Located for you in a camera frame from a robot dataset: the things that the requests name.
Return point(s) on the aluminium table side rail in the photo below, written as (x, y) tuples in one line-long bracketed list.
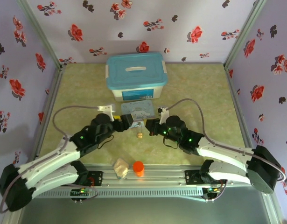
[(52, 98), (236, 102)]

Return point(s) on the green circuit board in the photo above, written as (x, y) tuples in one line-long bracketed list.
[(212, 190), (80, 192)]

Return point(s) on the right green circuit board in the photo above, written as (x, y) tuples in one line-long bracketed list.
[(212, 190)]

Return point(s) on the aluminium frame post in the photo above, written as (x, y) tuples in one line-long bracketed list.
[(246, 32), (40, 35)]

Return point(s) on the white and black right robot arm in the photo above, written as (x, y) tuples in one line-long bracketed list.
[(227, 151)]

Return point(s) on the left green circuit board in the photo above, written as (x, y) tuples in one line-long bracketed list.
[(80, 192)]

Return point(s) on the crumpled beige paper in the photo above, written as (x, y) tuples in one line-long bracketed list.
[(121, 168)]

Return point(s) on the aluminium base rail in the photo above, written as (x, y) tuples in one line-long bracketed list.
[(157, 179)]

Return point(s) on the brass padlock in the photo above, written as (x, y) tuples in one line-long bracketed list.
[(140, 135)]

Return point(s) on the blue lidded plastic storage box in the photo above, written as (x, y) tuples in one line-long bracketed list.
[(134, 77)]

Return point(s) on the orange cylinder block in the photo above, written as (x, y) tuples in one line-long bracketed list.
[(138, 168)]

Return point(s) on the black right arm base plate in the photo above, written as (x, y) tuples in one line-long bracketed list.
[(192, 177)]

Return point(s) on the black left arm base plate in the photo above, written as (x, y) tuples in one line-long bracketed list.
[(96, 179)]

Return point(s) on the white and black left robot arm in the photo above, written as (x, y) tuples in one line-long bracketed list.
[(52, 161)]

